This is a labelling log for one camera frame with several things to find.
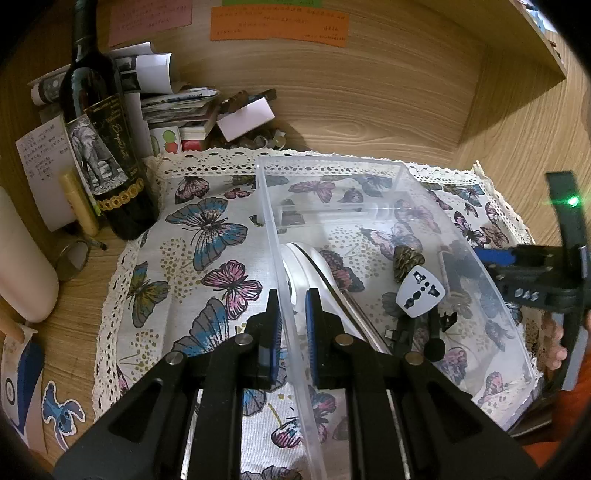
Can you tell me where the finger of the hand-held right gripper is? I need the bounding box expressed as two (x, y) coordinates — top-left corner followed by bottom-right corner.
(475, 247), (520, 271)
(441, 242), (490, 296)

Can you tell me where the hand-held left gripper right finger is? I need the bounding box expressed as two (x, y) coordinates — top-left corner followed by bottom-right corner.
(305, 287), (539, 480)

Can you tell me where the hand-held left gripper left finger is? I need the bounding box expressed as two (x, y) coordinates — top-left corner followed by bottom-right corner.
(53, 288), (289, 480)

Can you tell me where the white plug adapter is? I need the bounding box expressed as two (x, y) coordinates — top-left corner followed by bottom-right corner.
(396, 265), (446, 318)

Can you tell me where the pine cone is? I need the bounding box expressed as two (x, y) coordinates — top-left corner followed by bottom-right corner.
(392, 244), (426, 283)

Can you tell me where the white round plate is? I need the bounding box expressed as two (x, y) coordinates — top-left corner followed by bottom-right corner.
(281, 242), (393, 356)

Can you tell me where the black plug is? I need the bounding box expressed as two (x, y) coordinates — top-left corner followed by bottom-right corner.
(385, 311), (458, 363)

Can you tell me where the clear plastic box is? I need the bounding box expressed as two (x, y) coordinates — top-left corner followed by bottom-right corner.
(255, 156), (541, 480)

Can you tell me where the person's right hand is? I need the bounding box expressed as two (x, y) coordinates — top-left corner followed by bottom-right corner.
(538, 314), (591, 374)

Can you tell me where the butterfly print lace cloth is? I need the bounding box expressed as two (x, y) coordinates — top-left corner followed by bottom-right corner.
(92, 147), (536, 480)

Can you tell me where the orange clothing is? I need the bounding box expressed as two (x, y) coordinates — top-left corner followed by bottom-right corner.
(508, 378), (591, 467)

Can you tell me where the white paper card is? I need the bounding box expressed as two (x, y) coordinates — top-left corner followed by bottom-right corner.
(217, 98), (273, 140)

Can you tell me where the blue cartoon sticker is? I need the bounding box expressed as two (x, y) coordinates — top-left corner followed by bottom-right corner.
(41, 381), (86, 448)

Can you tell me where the yellow tube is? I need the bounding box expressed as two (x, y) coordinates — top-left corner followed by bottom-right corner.
(59, 172), (100, 237)

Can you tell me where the stack of books and papers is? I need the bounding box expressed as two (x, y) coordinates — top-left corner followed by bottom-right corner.
(28, 41), (287, 153)

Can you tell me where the dark wine bottle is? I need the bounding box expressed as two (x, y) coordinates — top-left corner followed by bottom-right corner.
(60, 0), (160, 241)

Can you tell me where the blue white paper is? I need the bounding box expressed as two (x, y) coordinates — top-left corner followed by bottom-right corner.
(0, 330), (47, 455)

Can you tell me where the white handwritten note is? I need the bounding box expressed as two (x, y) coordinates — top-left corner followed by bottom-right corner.
(16, 115), (88, 232)

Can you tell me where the orange sticky note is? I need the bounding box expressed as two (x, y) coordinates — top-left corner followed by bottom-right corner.
(210, 6), (348, 48)

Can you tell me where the green sticky note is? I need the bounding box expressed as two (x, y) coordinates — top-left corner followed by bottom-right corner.
(222, 0), (324, 7)

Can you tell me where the pink sticky note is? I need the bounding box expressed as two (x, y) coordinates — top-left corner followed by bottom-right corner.
(108, 0), (192, 47)

